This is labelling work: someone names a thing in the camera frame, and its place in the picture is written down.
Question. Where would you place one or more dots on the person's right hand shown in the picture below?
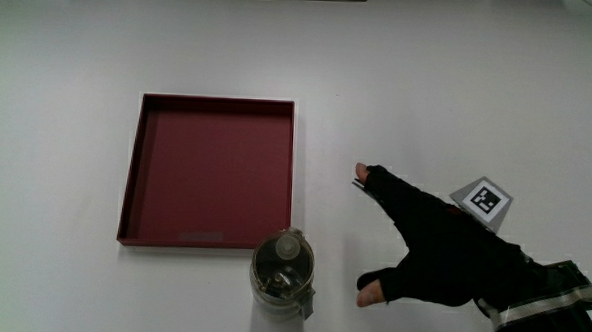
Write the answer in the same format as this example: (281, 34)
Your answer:
(437, 247)

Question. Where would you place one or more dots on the clear bottle with grey lid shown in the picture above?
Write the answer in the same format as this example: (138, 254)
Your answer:
(282, 273)

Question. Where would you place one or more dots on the person's right forearm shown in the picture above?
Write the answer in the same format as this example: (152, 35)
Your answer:
(550, 307)

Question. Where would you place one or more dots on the dark red square tray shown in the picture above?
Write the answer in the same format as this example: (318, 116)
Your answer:
(210, 174)

